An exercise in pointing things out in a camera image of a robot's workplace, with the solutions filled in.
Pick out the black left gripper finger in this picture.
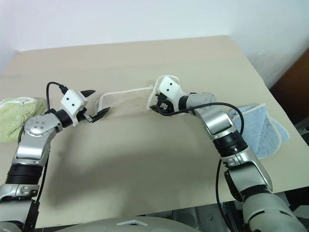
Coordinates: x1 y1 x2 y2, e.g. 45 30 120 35
91 107 112 123
80 89 97 100

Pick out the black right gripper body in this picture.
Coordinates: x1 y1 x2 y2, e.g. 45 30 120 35
156 93 176 116

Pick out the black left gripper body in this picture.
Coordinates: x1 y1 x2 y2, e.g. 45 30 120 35
77 106 94 123

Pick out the beige towel with white hem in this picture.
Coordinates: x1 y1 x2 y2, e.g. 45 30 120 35
94 74 182 117

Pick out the light green towel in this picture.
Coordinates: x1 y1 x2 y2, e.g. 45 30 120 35
0 96 46 143

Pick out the light blue towel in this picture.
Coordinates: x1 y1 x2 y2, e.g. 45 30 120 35
228 102 291 160

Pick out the silver robot torso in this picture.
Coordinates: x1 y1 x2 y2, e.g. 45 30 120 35
35 212 180 232

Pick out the brown wooden cabinet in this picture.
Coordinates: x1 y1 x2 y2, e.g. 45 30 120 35
268 54 309 148

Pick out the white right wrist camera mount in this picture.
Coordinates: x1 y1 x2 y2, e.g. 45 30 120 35
158 75 185 113

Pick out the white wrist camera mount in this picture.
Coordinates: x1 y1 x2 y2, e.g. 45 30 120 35
158 75 185 113
59 89 89 127

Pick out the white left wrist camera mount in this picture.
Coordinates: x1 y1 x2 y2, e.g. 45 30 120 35
59 89 89 127

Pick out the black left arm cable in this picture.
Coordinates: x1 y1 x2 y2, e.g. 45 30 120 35
16 81 70 232

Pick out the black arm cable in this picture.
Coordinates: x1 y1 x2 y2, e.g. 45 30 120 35
16 81 70 232
166 102 245 213

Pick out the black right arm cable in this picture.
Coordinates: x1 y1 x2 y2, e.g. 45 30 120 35
166 102 245 213

